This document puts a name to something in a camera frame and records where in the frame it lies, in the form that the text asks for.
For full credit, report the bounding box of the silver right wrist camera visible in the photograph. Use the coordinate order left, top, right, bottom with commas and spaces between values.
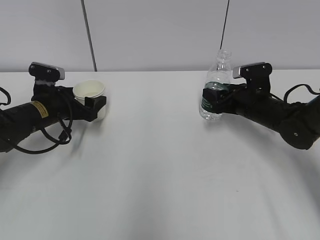
232, 62, 273, 80

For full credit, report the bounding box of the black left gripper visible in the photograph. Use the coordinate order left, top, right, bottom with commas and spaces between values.
31, 84, 107, 123

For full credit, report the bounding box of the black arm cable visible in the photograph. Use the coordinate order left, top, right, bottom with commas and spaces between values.
269, 83, 320, 103
0, 87, 74, 155

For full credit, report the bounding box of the clear water bottle green label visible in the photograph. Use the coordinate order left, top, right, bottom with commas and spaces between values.
199, 49, 232, 121

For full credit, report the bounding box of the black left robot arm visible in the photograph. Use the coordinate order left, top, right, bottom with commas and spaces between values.
0, 85, 107, 155

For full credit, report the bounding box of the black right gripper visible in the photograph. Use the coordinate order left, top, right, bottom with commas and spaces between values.
201, 77, 273, 117

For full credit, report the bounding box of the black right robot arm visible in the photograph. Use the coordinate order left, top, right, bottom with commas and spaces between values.
202, 77, 320, 150

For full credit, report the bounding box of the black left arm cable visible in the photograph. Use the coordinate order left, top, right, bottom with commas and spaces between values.
0, 87, 74, 155

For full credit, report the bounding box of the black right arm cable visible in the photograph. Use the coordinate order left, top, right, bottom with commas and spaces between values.
269, 83, 320, 103

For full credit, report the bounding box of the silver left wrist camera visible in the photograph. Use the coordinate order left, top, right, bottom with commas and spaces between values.
28, 62, 65, 83

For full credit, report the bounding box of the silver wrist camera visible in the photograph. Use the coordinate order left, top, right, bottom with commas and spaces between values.
28, 62, 65, 83
232, 62, 273, 80

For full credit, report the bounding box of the white paper cup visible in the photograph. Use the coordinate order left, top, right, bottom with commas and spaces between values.
72, 79, 107, 123

